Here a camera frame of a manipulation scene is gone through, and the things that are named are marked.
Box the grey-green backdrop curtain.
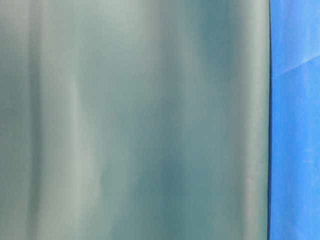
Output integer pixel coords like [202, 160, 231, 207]
[0, 0, 270, 240]

